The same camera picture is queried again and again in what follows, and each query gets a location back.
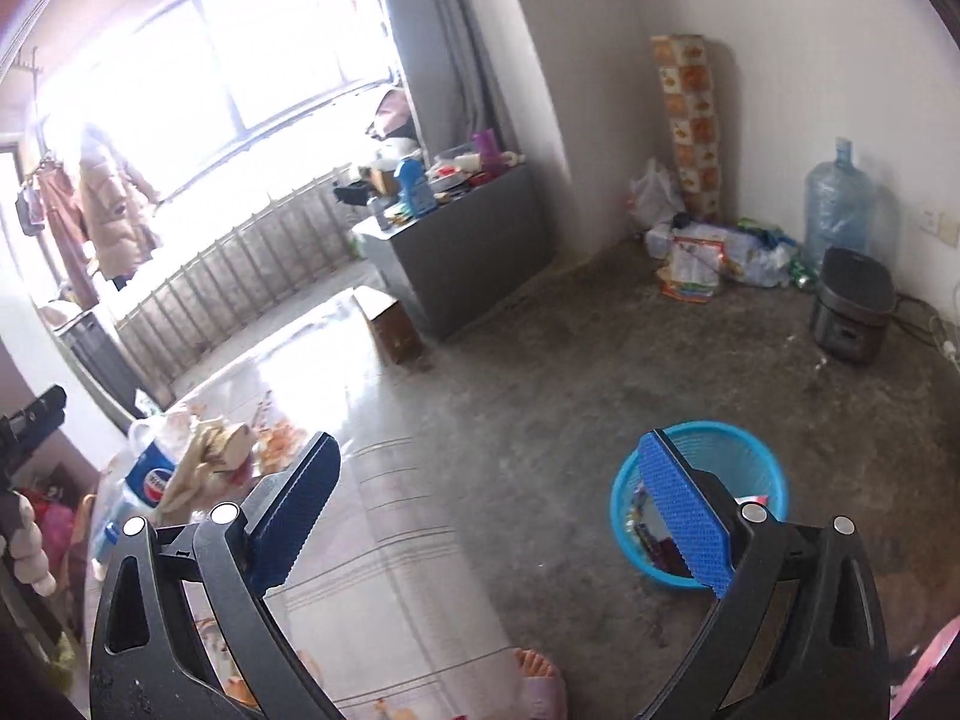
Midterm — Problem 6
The blue mesh trash basket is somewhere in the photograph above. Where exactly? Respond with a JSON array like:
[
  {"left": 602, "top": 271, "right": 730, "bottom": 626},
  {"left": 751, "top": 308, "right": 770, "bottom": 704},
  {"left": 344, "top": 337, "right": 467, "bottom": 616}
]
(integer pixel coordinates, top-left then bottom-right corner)
[{"left": 608, "top": 421, "right": 789, "bottom": 596}]

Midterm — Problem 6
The beige down jacket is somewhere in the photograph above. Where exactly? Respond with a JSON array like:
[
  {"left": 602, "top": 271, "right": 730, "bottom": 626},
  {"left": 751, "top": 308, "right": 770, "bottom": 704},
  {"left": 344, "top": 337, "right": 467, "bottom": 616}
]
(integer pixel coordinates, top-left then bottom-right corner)
[{"left": 78, "top": 128, "right": 161, "bottom": 291}]

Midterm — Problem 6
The pile of bags on floor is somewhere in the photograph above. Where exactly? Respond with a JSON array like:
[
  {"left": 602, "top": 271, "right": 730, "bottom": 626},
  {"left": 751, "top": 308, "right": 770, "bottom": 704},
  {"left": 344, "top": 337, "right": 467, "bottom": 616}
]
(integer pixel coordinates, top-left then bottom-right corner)
[{"left": 20, "top": 488, "right": 96, "bottom": 622}]

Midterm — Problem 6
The pink cloth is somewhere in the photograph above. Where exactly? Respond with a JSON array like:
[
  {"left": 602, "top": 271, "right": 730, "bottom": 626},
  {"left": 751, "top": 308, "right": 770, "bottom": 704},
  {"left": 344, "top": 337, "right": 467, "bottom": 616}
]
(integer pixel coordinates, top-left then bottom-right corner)
[{"left": 889, "top": 616, "right": 960, "bottom": 720}]

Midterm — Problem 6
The black rice cooker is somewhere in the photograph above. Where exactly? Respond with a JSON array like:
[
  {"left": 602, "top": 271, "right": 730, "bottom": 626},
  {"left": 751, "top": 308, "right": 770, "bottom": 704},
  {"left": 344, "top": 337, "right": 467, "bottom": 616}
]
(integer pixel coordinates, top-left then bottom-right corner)
[{"left": 811, "top": 247, "right": 896, "bottom": 364}]

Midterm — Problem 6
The empty blue water jug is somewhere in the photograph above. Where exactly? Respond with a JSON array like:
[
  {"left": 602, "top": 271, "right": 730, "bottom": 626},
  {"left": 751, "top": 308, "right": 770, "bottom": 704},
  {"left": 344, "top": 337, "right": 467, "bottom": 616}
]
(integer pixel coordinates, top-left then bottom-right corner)
[{"left": 802, "top": 137, "right": 877, "bottom": 273}]

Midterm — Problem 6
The pile of packaging trash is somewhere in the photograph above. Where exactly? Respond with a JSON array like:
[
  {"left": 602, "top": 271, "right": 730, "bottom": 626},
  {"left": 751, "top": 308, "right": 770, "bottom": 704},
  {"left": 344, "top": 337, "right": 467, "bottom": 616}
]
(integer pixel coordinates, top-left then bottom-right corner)
[{"left": 643, "top": 215, "right": 814, "bottom": 304}]

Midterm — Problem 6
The purple cup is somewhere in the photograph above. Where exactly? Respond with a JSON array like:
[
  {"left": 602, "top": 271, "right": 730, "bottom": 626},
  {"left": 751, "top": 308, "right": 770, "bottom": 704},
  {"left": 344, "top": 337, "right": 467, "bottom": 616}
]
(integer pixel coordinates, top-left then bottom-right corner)
[{"left": 472, "top": 128, "right": 506, "bottom": 177}]

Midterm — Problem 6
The grey cabinet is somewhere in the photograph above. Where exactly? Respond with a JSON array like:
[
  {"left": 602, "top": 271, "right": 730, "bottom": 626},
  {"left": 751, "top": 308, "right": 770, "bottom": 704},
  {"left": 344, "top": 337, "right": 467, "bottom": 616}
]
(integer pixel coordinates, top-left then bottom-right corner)
[{"left": 353, "top": 166, "right": 555, "bottom": 340}]

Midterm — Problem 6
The pink hanging garment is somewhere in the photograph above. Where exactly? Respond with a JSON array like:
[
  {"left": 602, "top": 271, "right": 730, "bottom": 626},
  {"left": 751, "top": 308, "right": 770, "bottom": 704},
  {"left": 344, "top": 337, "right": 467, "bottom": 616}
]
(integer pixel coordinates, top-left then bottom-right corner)
[{"left": 34, "top": 160, "right": 99, "bottom": 310}]

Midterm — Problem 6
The grey curtain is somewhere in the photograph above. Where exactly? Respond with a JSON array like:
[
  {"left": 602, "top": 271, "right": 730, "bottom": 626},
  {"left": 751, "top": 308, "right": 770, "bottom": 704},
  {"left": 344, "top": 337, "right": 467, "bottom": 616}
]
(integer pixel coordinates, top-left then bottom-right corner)
[{"left": 386, "top": 0, "right": 516, "bottom": 154}]

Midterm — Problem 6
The metal balcony railing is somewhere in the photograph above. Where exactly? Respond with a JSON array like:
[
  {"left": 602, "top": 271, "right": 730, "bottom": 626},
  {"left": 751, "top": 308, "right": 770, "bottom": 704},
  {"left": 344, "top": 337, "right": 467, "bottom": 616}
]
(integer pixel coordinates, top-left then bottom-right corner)
[{"left": 110, "top": 166, "right": 366, "bottom": 406}]

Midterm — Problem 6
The white gloved left hand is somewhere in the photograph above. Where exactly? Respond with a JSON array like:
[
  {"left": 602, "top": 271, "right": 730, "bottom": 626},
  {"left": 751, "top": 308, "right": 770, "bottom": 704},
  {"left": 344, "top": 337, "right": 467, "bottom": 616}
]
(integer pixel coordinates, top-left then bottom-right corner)
[{"left": 2, "top": 493, "right": 57, "bottom": 598}]

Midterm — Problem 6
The blue detergent bottle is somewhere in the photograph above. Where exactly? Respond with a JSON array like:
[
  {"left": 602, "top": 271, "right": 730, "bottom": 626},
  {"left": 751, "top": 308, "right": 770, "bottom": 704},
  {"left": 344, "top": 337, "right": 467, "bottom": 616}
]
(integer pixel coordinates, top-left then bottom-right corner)
[{"left": 394, "top": 158, "right": 438, "bottom": 218}]

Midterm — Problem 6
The foot in pink slipper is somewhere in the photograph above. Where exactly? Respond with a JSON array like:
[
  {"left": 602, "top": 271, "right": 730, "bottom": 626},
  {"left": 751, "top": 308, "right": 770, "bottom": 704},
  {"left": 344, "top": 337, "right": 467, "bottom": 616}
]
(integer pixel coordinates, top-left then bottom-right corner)
[{"left": 514, "top": 649, "right": 568, "bottom": 720}]

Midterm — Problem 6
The white plastic bag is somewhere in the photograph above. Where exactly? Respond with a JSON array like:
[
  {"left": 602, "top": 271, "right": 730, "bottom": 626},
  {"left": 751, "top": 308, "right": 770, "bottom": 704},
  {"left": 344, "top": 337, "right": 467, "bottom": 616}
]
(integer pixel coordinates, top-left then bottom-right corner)
[{"left": 628, "top": 158, "right": 685, "bottom": 231}]

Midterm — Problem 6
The red white snack bag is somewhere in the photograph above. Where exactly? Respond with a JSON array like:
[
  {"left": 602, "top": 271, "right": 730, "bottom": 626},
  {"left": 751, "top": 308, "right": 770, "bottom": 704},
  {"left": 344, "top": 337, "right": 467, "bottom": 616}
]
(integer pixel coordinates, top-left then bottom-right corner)
[{"left": 625, "top": 481, "right": 772, "bottom": 579}]

